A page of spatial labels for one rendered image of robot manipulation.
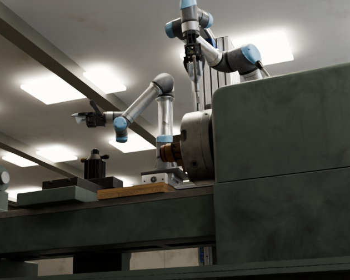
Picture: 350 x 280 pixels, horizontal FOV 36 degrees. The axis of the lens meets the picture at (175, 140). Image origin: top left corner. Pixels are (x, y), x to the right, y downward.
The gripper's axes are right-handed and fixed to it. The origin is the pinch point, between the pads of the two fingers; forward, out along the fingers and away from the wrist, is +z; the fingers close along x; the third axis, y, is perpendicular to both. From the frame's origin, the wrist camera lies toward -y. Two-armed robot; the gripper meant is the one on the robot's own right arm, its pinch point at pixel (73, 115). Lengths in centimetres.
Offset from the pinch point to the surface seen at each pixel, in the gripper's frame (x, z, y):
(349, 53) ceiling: 283, -279, -138
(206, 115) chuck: -105, -72, 27
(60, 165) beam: 700, 142, -70
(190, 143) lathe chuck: -107, -65, 38
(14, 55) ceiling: 275, 116, -139
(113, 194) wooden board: -98, -34, 57
